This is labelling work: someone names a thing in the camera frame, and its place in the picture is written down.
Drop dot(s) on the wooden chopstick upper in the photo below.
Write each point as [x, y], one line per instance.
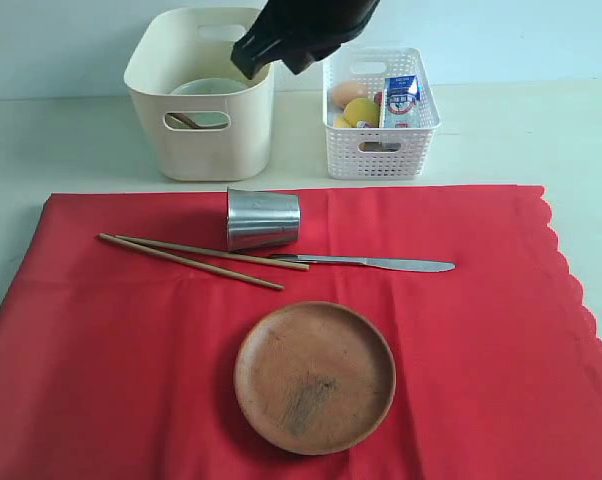
[215, 253]

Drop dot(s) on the wooden chopstick lower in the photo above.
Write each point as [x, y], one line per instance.
[188, 262]

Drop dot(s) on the steel cup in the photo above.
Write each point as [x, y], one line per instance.
[259, 219]

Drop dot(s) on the red tablecloth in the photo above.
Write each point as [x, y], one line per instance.
[118, 365]

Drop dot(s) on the brown wooden plate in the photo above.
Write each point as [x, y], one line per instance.
[314, 378]

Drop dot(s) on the brown egg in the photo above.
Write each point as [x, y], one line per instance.
[342, 94]

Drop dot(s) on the white perforated plastic basket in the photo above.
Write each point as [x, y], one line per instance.
[376, 153]

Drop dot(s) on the wooden chopstick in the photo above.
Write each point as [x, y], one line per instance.
[215, 253]
[188, 262]

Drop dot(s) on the yellow lemon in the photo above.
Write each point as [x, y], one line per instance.
[362, 113]

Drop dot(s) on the pale green ceramic bowl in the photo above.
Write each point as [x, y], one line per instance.
[209, 86]

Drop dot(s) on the steel table knife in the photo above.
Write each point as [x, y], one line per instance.
[395, 264]

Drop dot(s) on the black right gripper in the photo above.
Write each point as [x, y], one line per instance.
[299, 33]

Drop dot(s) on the blue white milk carton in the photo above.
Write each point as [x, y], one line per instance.
[401, 100]

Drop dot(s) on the dark wooden spoon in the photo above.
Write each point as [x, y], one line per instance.
[185, 120]

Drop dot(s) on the yellow cheese wedge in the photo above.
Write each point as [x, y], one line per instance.
[340, 122]

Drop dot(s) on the cream plastic tub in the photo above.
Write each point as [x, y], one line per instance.
[173, 51]

